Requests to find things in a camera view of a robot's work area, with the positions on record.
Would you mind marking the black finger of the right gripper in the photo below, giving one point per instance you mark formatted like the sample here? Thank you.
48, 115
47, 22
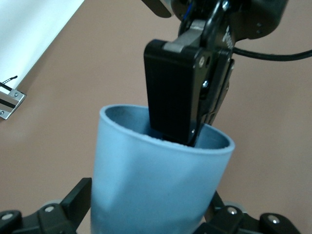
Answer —
170, 92

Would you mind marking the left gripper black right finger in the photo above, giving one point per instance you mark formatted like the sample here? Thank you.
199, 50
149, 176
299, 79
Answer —
239, 224

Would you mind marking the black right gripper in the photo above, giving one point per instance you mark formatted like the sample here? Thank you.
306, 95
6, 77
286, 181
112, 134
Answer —
256, 17

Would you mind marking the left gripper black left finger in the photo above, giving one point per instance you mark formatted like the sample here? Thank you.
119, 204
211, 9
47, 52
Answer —
48, 219

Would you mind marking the light blue plastic cup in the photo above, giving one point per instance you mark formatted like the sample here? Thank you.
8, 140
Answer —
158, 182

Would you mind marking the brown table cover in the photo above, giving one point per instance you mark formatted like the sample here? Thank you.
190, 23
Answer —
73, 136

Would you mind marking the silver metal bracket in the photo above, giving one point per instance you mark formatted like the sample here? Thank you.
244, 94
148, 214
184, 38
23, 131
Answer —
17, 97

